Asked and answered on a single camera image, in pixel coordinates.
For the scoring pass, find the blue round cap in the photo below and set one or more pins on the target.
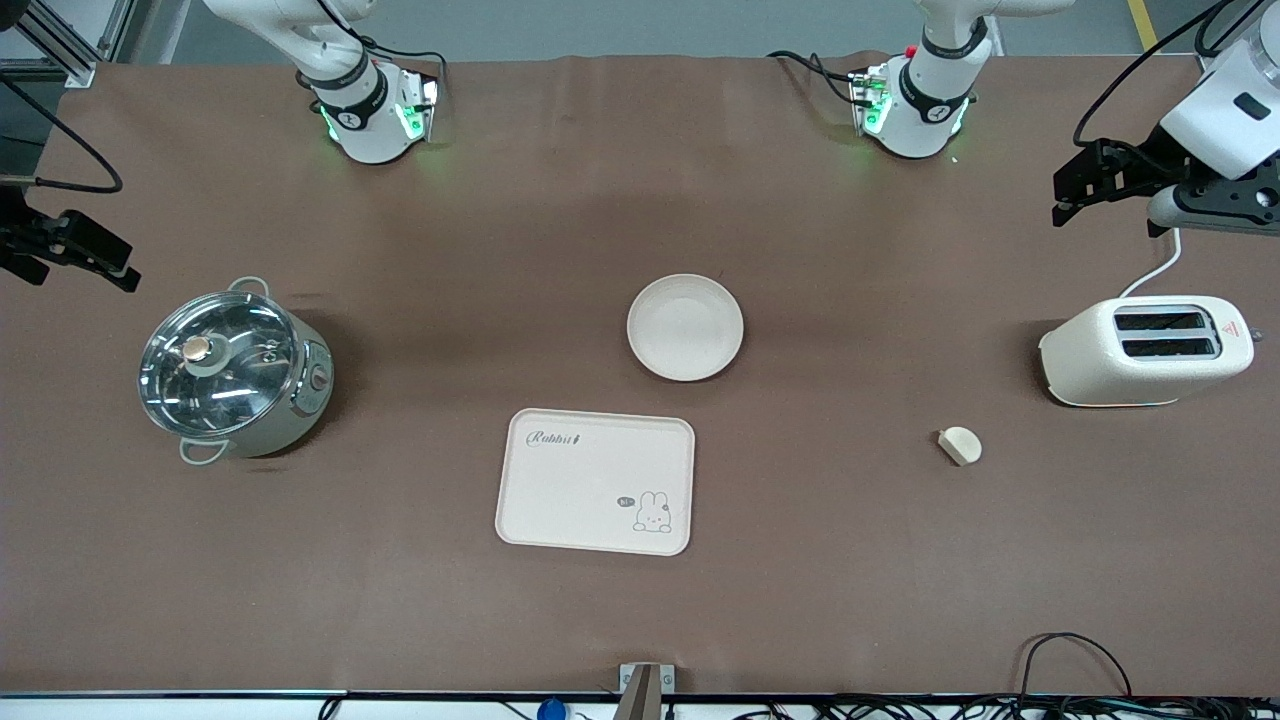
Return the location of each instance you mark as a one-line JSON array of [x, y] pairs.
[[551, 711]]

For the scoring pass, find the steel electric cooking pot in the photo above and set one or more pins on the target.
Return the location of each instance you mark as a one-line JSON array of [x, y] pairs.
[[312, 385]]

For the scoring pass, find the glass pot lid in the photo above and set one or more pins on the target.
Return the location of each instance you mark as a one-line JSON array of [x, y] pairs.
[[230, 390]]

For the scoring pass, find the cream round plate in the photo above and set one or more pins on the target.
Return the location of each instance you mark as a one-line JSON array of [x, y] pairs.
[[685, 328]]

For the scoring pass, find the brown table mat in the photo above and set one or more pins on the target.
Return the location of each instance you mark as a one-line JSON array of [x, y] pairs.
[[800, 600]]

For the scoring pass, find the cream two-slot toaster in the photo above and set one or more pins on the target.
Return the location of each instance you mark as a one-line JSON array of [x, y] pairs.
[[1090, 360]]

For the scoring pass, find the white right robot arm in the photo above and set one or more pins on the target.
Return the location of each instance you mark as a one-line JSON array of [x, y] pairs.
[[365, 110]]

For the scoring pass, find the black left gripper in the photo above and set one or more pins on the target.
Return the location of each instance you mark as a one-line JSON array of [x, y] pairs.
[[1142, 167]]

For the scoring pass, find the cream rabbit print tray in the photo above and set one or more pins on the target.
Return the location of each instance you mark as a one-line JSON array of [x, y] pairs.
[[580, 490]]

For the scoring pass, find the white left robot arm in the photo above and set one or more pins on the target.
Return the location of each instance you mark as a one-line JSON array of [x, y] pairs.
[[925, 100]]

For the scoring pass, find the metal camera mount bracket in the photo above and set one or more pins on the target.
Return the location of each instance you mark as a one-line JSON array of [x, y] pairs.
[[645, 695]]

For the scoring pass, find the aluminium frame profile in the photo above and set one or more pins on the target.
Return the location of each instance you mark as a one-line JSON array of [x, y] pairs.
[[70, 65]]

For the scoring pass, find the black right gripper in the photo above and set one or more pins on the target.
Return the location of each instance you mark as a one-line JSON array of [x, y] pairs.
[[22, 240]]

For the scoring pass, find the pale steamed bun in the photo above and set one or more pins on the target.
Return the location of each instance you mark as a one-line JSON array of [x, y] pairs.
[[961, 446]]

